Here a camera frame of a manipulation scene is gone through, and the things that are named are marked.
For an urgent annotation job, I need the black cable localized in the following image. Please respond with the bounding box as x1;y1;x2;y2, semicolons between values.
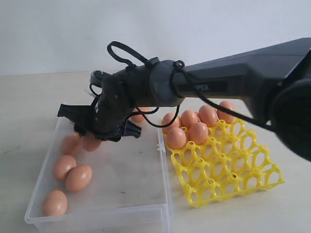
88;40;275;129

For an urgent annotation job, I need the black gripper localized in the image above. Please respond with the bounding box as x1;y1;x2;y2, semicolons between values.
57;96;141;142

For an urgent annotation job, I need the clear plastic bin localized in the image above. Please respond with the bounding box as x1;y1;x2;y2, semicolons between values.
25;117;173;233

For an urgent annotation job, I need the yellow plastic egg tray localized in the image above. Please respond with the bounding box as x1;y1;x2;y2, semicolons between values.
165;119;285;208

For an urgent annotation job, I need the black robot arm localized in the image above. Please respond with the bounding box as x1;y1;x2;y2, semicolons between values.
57;38;311;160

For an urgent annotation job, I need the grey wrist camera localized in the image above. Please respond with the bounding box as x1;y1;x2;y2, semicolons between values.
90;70;111;87

